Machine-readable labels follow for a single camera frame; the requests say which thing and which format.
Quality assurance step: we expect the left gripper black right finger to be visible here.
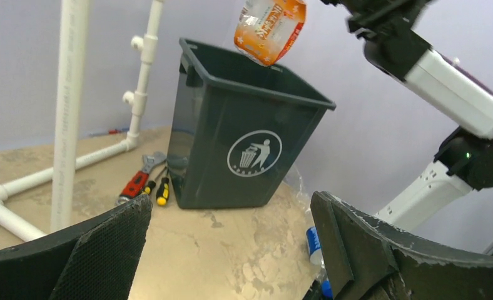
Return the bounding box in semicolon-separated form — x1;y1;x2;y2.
310;192;493;299

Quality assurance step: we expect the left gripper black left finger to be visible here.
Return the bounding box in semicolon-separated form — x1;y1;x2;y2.
0;194;153;299

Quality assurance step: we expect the crushed orange label bottle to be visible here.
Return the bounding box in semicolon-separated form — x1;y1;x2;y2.
233;0;307;66

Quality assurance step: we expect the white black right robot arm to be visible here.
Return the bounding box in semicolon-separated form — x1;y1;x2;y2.
341;0;493;231

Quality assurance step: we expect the dark green trash bin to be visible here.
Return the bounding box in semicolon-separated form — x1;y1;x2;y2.
166;38;336;209

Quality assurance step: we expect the blue label bottle near base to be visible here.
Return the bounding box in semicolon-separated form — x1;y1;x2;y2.
303;226;333;300

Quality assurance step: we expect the yellow black screwdriver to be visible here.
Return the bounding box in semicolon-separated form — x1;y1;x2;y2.
141;166;168;195
156;176;170;206

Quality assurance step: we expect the white pvc pipe frame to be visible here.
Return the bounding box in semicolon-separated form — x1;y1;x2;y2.
0;1;164;242

